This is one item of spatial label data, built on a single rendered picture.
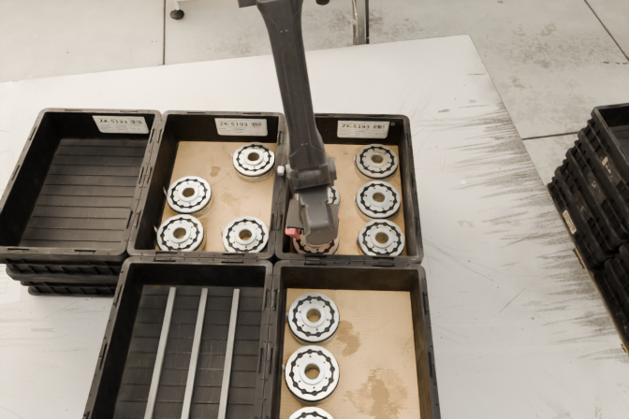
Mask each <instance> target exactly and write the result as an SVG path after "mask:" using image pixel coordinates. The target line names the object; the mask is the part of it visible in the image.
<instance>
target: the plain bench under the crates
mask: <svg viewBox="0 0 629 419"><path fill-rule="evenodd" d="M305 55H306V62H307V68H308V75H309V81H310V87H311V94H312V100H313V107H314V112H318V113H367V114H403V115H406V116H407V117H408V118H409V120H410V126H411V135H412V144H413V153H414V162H415V171H416V180H417V197H418V206H419V215H420V224H421V233H422V242H423V251H424V257H423V260H422V263H421V265H422V266H423V267H424V268H425V271H426V278H427V287H428V296H429V305H430V314H431V323H432V340H433V349H434V358H435V367H436V376H437V385H438V394H439V403H440V412H441V419H629V353H628V352H627V350H626V348H625V346H624V344H623V342H622V339H621V337H620V335H619V333H618V331H617V329H616V327H615V325H614V324H613V322H612V320H611V318H610V316H609V314H608V312H607V309H606V307H605V305H604V303H603V301H602V299H601V297H600V296H599V294H598V292H597V290H596V288H595V286H594V284H593V282H592V279H591V277H590V275H589V273H588V271H587V269H586V268H585V266H584V264H583V262H582V260H581V258H580V256H579V254H578V251H577V249H576V247H575V245H574V243H573V241H572V239H571V238H570V236H569V234H568V232H567V230H566V228H565V226H564V224H563V221H562V219H561V217H560V215H559V213H558V211H557V210H556V208H555V206H554V204H553V202H552V199H551V197H550V195H549V192H548V190H547V188H546V186H545V184H544V182H543V181H542V179H541V177H540V175H539V173H538V171H537V169H536V167H535V165H534V162H533V160H532V158H531V156H530V154H529V153H528V151H527V149H526V147H525V145H524V143H523V141H522V139H521V137H520V135H519V132H518V130H517V128H516V126H515V125H514V123H513V121H512V119H511V117H510V115H509V113H508V111H507V109H506V107H505V104H504V102H503V100H502V98H501V96H500V95H499V93H498V91H497V89H496V87H495V85H494V83H493V81H492V79H491V77H490V74H489V72H488V70H487V68H486V67H485V65H484V63H483V61H482V59H481V57H480V55H479V53H478V51H477V49H476V47H475V44H474V42H473V40H472V39H471V37H470V35H466V34H464V35H454V36H438V37H428V38H419V39H409V40H401V41H391V42H382V43H373V44H364V45H355V46H346V47H337V48H327V49H319V50H309V51H305ZM44 108H126V109H157V110H159V111H160V112H161V114H163V113H164V112H165V111H167V110H171V109H174V110H222V111H270V112H281V113H283V114H284V110H283V105H282V100H281V96H280V91H279V86H278V81H277V77H276V72H275V67H274V62H273V58H272V54H264V55H256V56H246V57H237V58H228V59H219V60H210V61H201V62H192V63H182V64H174V65H156V66H147V67H138V68H128V69H119V70H111V71H101V72H92V73H83V74H74V75H64V76H56V77H47V78H37V79H20V80H11V81H2V82H0V196H2V194H3V192H4V190H5V188H6V186H7V182H8V180H9V178H10V176H11V174H12V171H13V169H14V167H15V165H16V163H17V161H18V159H19V157H20V154H21V152H22V149H23V146H24V144H25V142H26V140H27V138H28V136H29V134H30V132H31V129H32V127H33V125H34V123H35V120H36V118H37V115H38V113H39V112H40V111H41V110H42V109H44ZM27 289H28V286H22V289H21V295H20V301H16V302H10V303H5V304H0V419H82V416H83V413H84V409H85V406H86V402H87V398H88V395H89V391H90V387H91V384H92V380H93V377H94V373H95V366H96V363H97V359H98V356H99V352H100V348H101V345H102V341H103V338H104V334H105V330H106V326H107V323H108V319H109V316H110V309H111V306H112V302H113V299H114V297H88V296H31V295H29V294H28V292H27Z"/></svg>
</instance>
